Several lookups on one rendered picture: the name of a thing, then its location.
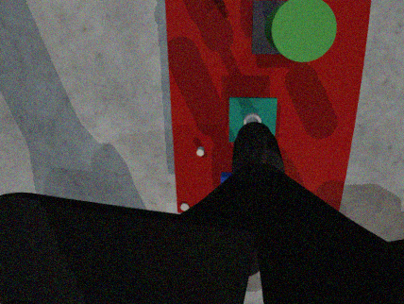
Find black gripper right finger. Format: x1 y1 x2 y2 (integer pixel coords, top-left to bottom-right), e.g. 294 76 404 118
255 163 404 304

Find red circuit board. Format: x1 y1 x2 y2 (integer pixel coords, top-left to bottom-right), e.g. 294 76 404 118
164 0 371 213

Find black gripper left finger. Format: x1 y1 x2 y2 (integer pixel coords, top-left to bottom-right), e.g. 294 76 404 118
0 162 263 304

